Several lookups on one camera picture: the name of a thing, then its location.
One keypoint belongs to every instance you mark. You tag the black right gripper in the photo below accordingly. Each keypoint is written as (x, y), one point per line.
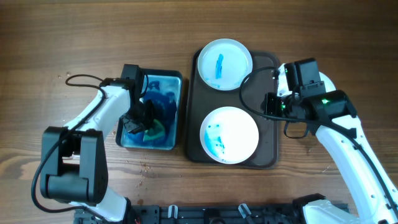
(270, 100)

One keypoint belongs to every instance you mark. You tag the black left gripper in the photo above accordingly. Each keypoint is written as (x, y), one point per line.
(135, 127)

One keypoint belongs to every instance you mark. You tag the white plate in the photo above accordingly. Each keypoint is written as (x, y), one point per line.
(229, 135)
(282, 87)
(223, 63)

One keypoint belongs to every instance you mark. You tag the green yellow sponge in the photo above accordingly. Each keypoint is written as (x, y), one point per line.
(156, 133)

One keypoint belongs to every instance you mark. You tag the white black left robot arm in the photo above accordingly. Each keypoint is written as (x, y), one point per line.
(73, 172)

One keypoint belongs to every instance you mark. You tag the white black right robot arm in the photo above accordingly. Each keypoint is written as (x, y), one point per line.
(333, 119)

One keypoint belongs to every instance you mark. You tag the black basin with blue water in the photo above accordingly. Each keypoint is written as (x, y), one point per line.
(164, 89)

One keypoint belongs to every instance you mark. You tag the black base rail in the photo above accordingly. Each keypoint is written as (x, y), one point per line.
(266, 214)

